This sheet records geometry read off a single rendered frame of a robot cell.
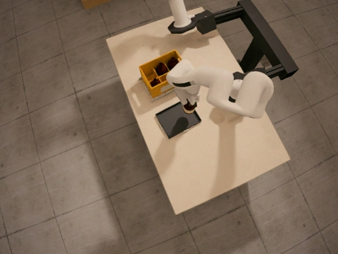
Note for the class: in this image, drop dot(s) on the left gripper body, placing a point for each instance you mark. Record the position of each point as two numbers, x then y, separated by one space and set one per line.
194 99

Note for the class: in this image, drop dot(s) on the yellow plastic crate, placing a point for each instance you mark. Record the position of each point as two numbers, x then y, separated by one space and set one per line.
148 72

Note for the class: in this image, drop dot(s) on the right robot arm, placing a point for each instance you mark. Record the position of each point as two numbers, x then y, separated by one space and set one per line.
179 13

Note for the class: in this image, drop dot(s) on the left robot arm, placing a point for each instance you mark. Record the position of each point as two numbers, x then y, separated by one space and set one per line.
251 95

